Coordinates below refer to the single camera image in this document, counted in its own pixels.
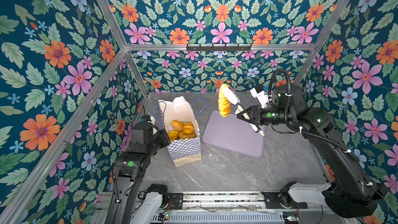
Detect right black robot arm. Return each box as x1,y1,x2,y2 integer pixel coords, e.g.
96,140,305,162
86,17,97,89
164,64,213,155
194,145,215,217
237,85,388,218

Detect black hook rail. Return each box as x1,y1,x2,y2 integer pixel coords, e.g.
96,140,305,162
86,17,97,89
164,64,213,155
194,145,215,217
186,44,252,52

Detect small striped round bun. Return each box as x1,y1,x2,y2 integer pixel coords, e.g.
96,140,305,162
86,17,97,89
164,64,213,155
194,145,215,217
182,122,194,135

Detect pale ridged long bread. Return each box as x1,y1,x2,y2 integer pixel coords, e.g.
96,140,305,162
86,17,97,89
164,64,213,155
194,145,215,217
218,84,231,117

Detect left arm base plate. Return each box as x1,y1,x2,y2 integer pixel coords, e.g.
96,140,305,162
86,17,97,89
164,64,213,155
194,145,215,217
161,192,184,211

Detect sugared round bread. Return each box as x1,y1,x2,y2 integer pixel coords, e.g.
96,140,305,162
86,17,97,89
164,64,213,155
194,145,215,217
172,120,184,132

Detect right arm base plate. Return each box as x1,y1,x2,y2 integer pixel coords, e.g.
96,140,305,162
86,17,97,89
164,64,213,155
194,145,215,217
261,191,308,210

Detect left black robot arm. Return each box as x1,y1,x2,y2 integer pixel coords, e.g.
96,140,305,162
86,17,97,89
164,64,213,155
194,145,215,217
105,122,171,224

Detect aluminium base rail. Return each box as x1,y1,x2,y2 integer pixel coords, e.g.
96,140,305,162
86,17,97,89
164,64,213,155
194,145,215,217
90,190,361,224

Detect checkered paper bag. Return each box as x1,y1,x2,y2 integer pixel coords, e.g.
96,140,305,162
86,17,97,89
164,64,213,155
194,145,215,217
153,96,207,167

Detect aluminium frame bars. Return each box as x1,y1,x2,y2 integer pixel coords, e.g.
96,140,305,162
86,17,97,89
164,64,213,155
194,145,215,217
1,0,345,224

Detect lilac plastic tray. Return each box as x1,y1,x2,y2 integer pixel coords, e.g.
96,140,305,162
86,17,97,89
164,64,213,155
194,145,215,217
201,111,264,158

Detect yellow oval bread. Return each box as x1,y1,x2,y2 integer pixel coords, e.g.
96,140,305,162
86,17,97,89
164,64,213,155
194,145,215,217
168,130,179,141

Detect metal tongs white tips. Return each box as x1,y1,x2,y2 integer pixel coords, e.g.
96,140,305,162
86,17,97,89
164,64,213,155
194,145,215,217
220,87,265,136

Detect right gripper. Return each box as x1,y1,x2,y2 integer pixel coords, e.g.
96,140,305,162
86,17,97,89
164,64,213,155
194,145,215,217
236,106,293,126

